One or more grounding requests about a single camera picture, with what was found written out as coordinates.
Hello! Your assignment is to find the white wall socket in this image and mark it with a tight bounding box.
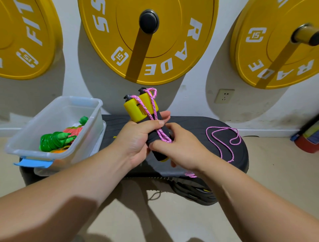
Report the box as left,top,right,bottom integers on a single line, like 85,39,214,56
214,89,235,104

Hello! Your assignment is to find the person's left forearm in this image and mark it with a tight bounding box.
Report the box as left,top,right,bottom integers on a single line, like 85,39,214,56
0,145,131,242

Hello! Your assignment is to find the blue plastic piece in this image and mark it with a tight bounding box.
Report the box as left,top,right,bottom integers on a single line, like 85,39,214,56
13,158,54,169

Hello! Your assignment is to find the black aerobic step platform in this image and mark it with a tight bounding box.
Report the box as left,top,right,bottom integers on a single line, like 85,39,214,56
20,115,250,206

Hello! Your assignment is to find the person's left hand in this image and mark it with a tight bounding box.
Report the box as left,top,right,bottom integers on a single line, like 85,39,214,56
112,111,172,170

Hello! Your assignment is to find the clear plastic storage bin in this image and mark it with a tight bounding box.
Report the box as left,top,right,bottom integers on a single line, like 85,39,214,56
5,96,104,160

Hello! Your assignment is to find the black plate peg cap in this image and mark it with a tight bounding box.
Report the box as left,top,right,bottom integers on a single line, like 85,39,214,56
139,9,160,35

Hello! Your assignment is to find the translucent plastic lid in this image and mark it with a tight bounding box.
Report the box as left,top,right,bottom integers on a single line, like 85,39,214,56
34,121,107,177

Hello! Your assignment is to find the person's right forearm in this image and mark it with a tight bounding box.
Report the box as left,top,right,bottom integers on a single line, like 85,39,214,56
197,154,319,242

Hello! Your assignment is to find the dark green jump rope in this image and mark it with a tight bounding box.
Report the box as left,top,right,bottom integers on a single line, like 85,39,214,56
39,132,78,153

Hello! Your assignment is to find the pink handled jump rope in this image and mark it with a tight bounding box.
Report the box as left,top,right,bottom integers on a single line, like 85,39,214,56
64,125,84,138

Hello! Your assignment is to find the orange handled yellow jump rope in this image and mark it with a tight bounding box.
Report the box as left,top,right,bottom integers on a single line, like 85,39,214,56
50,146,71,154

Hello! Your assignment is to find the purple rope with foam handles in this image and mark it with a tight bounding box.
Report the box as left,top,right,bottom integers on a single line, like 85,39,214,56
124,87,242,179

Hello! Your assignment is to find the large yellow weight plate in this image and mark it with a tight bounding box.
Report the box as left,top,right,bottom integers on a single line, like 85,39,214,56
77,0,219,85

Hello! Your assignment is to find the red fire extinguisher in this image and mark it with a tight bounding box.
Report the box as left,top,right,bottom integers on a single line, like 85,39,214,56
290,115,319,154

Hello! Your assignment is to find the person's right hand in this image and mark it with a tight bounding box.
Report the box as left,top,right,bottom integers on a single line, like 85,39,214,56
150,123,212,175

